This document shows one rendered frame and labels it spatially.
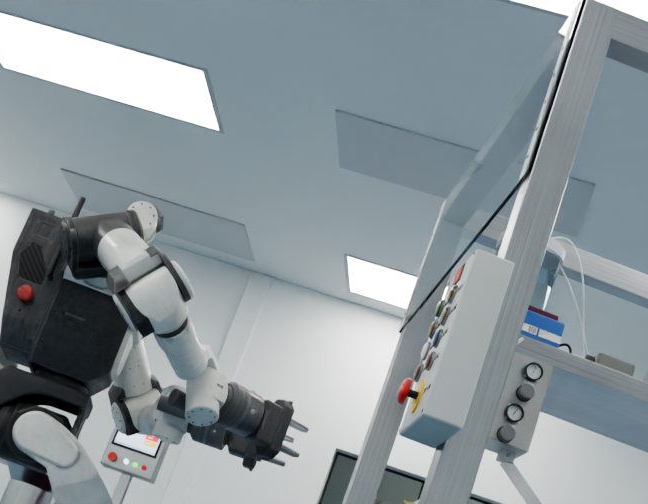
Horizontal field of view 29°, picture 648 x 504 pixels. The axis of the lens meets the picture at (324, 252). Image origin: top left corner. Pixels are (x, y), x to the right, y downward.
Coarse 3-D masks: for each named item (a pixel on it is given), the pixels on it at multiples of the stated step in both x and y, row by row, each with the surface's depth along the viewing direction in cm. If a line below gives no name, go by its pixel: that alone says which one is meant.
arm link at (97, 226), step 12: (84, 216) 246; (96, 216) 246; (108, 216) 246; (120, 216) 247; (84, 228) 243; (96, 228) 243; (108, 228) 240; (84, 240) 242; (96, 240) 240; (84, 252) 243; (96, 252) 240
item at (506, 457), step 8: (504, 448) 255; (504, 456) 254; (512, 456) 254; (504, 464) 255; (512, 464) 254; (512, 472) 253; (512, 480) 252; (520, 480) 252; (520, 488) 251; (528, 488) 250; (528, 496) 249; (536, 496) 249
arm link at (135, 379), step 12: (132, 348) 290; (144, 348) 293; (132, 360) 290; (144, 360) 293; (132, 372) 291; (144, 372) 292; (120, 384) 292; (132, 384) 291; (144, 384) 293; (156, 384) 295; (120, 396) 292; (132, 396) 292; (120, 408) 290; (120, 420) 289; (120, 432) 293
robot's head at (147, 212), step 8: (128, 208) 268; (136, 208) 268; (144, 208) 268; (152, 208) 269; (144, 216) 268; (152, 216) 268; (144, 224) 267; (152, 224) 268; (144, 232) 269; (152, 232) 272; (144, 240) 273
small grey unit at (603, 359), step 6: (600, 354) 269; (606, 354) 270; (594, 360) 271; (600, 360) 269; (606, 360) 269; (612, 360) 269; (618, 360) 270; (606, 366) 269; (612, 366) 269; (618, 366) 269; (624, 366) 269; (630, 366) 270; (624, 372) 269; (630, 372) 269
